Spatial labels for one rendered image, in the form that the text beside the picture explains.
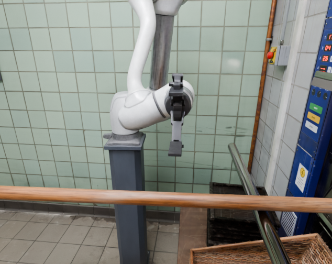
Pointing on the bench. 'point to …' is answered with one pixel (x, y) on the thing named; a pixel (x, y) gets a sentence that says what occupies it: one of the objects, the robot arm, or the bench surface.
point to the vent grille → (288, 222)
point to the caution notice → (301, 177)
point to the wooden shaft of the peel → (169, 199)
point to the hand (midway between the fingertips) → (175, 124)
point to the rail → (329, 76)
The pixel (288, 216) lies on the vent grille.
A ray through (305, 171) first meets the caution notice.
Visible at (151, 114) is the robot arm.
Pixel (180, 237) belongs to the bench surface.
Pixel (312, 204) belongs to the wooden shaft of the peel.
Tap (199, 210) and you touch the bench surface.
